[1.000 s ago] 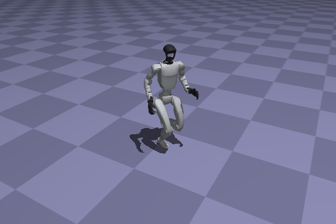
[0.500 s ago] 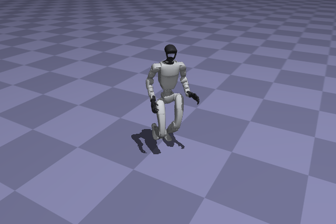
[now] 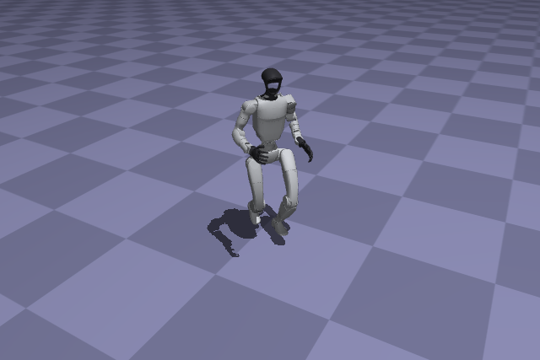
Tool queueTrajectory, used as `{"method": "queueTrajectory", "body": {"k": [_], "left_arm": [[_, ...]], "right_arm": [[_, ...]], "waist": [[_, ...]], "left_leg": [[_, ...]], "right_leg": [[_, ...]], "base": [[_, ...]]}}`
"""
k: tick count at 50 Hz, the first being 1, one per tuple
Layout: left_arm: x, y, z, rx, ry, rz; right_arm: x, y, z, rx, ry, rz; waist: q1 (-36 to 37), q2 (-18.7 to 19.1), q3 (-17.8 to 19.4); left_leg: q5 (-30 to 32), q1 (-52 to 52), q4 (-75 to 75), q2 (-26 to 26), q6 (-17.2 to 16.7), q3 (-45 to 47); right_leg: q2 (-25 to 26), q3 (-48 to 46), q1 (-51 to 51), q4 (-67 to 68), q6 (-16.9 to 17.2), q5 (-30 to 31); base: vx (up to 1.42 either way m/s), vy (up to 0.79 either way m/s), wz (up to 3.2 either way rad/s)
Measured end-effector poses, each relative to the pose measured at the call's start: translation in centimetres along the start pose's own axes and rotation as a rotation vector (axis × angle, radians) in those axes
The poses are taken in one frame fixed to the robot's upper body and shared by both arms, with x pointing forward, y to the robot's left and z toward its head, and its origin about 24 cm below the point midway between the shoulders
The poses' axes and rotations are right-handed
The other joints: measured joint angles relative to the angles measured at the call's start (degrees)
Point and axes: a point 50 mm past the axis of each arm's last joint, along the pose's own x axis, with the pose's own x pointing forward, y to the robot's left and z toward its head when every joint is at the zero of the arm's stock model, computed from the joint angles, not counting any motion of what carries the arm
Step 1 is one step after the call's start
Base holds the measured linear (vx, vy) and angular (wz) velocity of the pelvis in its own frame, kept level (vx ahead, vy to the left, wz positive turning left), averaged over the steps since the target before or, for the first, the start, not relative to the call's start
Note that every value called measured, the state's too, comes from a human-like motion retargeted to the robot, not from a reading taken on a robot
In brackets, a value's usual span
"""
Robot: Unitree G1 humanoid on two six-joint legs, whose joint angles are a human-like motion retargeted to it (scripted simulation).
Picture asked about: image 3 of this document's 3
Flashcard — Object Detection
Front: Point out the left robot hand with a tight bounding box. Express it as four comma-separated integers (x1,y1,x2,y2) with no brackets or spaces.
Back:
296,137,313,163

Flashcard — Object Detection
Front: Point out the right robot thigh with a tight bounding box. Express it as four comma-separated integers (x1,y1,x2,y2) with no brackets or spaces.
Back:
246,156,266,211

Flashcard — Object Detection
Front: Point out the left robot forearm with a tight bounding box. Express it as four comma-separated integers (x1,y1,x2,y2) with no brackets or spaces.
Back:
289,113,303,146

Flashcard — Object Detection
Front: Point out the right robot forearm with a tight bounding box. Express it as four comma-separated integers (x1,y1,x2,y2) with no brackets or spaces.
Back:
232,129,252,154

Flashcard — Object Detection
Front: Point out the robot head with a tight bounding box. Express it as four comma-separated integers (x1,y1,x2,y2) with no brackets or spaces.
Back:
261,68,283,101

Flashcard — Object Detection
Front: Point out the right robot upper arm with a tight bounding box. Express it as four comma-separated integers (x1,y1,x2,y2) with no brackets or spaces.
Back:
234,99,257,136

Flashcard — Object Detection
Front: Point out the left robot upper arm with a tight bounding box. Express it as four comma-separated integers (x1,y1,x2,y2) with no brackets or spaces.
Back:
284,94,297,121

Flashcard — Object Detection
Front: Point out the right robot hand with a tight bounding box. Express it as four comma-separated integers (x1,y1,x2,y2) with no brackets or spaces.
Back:
249,145,268,164

